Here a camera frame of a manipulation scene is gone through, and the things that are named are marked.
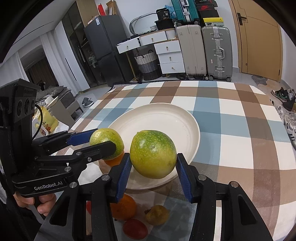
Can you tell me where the orange mandarin on table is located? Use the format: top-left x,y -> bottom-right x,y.
110,194 -> 137,221

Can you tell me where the white drawer desk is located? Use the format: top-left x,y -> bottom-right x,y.
117,28 -> 185,74

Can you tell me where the green passion fruit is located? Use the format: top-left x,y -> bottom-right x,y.
89,128 -> 125,161

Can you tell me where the small red tomato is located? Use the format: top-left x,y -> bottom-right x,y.
122,219 -> 148,240

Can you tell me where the small brown-yellow pear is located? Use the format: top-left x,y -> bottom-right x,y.
144,205 -> 170,226

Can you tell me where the large red tomato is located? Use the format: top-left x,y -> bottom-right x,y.
86,201 -> 92,214

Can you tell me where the large yellow-green guava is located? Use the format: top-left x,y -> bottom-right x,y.
129,130 -> 177,179

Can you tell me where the yellow snack bag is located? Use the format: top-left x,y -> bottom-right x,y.
33,106 -> 58,135

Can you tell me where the silver grey suitcase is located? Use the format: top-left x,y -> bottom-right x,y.
202,26 -> 233,82

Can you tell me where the wooden door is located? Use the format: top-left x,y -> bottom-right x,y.
229,1 -> 282,81

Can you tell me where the woven laundry basket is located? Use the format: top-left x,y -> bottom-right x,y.
134,50 -> 162,81

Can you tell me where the black refrigerator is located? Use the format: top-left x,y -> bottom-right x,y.
84,15 -> 134,86

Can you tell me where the teal suitcase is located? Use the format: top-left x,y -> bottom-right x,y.
171,0 -> 200,25

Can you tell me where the large white plate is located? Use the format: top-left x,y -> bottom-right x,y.
109,103 -> 200,190

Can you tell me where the checkered tablecloth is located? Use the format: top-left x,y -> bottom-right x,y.
71,81 -> 295,240

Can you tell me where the person's left hand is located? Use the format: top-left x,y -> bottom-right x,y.
13,192 -> 57,217

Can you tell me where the orange mandarin in plate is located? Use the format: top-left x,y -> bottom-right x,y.
104,151 -> 125,167

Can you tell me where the beige suitcase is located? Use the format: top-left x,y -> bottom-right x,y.
176,25 -> 207,77

